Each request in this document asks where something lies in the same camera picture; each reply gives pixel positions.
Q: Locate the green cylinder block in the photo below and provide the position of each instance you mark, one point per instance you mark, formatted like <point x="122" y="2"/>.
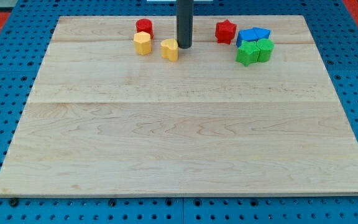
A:
<point x="266" y="47"/>

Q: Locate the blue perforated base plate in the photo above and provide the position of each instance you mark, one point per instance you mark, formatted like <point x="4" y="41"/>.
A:
<point x="23" y="42"/>

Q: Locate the yellow heart block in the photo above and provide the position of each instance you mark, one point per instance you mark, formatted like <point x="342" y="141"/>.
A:
<point x="169" y="49"/>

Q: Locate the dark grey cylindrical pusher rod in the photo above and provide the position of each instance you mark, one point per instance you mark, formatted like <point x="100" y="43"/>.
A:
<point x="185" y="23"/>

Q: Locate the light wooden board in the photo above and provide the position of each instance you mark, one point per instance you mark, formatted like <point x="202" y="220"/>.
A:
<point x="102" y="121"/>

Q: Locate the red star block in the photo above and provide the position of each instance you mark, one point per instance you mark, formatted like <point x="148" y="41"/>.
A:
<point x="225" y="32"/>

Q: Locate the yellow hexagon block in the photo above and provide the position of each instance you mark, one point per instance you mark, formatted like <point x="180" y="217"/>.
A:
<point x="142" y="43"/>

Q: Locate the red cylinder block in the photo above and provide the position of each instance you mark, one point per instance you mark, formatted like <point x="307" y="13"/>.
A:
<point x="145" y="25"/>

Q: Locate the blue cube block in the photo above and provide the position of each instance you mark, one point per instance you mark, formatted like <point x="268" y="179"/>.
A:
<point x="248" y="35"/>

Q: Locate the green star block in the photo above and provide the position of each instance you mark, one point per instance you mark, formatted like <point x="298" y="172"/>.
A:
<point x="247" y="53"/>

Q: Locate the blue pentagon block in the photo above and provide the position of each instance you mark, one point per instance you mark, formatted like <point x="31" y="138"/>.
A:
<point x="262" y="33"/>

